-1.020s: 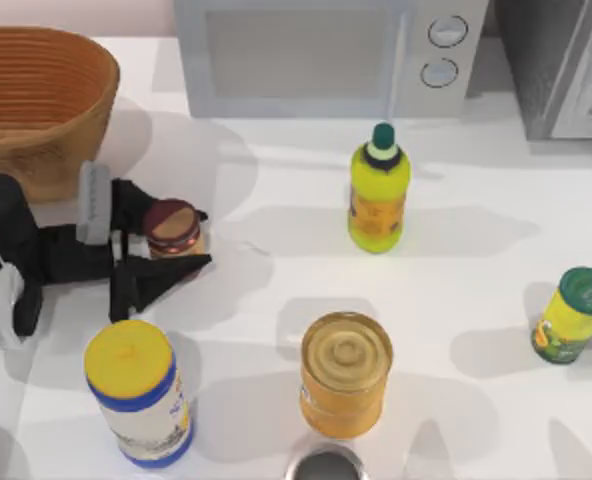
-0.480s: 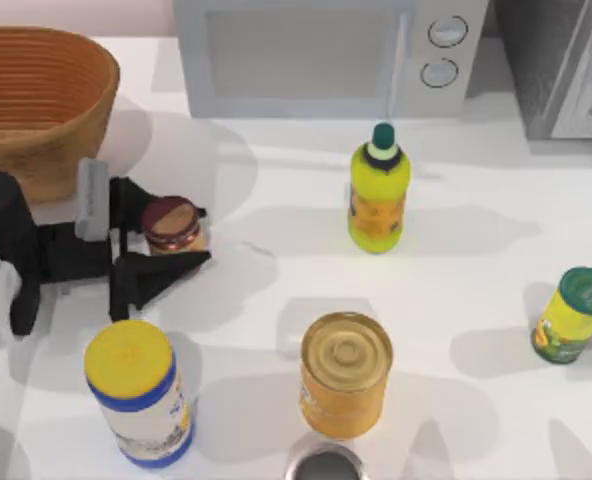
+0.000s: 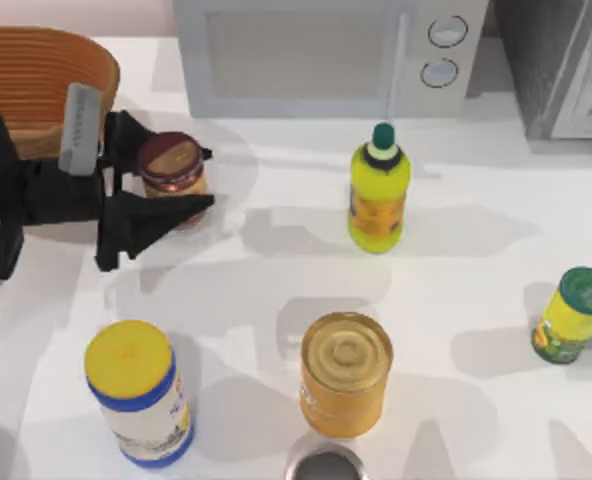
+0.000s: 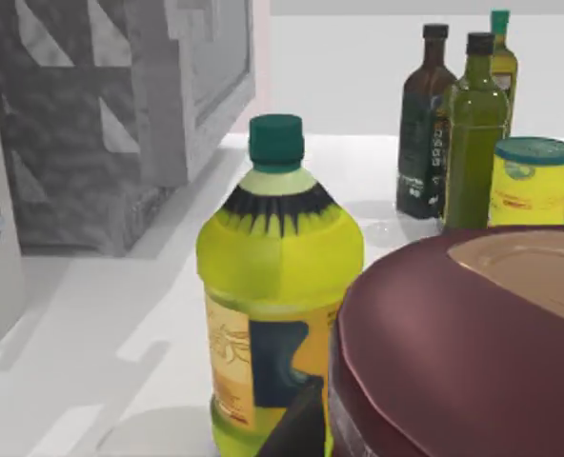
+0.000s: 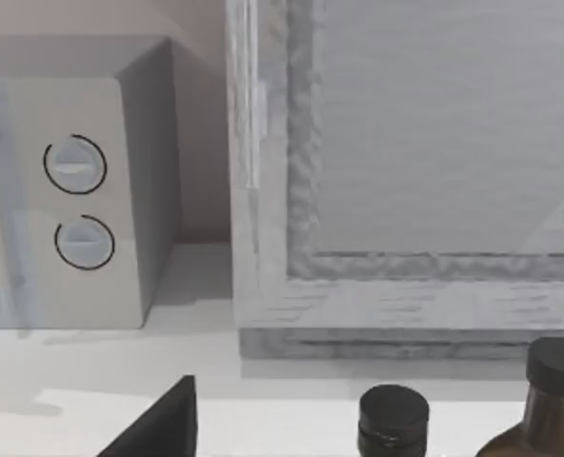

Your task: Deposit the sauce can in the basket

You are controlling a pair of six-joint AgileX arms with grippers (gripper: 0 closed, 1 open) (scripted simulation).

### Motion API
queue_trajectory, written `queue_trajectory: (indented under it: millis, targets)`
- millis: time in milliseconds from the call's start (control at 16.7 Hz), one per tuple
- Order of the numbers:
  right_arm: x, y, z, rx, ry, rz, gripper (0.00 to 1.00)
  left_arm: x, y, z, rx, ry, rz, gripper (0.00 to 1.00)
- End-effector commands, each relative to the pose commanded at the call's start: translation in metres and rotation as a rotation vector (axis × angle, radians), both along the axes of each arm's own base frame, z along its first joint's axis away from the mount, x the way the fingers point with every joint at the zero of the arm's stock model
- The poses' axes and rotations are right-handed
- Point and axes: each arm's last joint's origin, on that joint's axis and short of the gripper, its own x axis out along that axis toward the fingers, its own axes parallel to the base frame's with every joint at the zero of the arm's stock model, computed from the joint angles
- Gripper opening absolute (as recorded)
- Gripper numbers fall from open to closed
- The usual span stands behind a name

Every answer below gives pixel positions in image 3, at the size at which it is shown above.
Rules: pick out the glass jar with maroon lid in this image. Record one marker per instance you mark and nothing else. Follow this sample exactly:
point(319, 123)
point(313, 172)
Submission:
point(172, 160)

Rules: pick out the yellow can with green lid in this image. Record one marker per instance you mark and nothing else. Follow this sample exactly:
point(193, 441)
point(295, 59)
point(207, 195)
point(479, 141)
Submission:
point(568, 320)

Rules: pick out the brown woven basket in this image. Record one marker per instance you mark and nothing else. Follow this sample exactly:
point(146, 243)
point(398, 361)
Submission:
point(41, 75)

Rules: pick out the round microwave knob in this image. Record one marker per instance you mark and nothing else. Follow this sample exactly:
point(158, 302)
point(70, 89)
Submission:
point(439, 73)
point(448, 30)

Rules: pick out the microwave oven door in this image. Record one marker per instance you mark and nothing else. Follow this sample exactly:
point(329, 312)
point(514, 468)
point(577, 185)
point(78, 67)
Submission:
point(296, 55)

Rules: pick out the orange can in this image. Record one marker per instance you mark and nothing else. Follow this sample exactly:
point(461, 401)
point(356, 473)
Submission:
point(343, 385)

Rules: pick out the grey cabinet with dark inside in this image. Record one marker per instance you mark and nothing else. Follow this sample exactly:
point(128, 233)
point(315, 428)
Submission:
point(551, 65)

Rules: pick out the pale grey rounded box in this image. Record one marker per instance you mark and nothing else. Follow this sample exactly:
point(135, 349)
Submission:
point(80, 130)

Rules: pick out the yellow bottle with green cap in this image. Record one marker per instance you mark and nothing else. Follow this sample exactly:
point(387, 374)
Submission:
point(378, 200)

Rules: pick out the white jar with yellow lid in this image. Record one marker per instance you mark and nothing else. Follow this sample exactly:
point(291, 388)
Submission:
point(141, 400)

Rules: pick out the pale microwave oven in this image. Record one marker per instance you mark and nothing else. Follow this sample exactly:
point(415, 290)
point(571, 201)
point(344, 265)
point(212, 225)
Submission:
point(446, 102)

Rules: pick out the silver metal cup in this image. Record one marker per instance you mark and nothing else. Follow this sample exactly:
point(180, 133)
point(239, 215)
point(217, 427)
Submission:
point(326, 462)

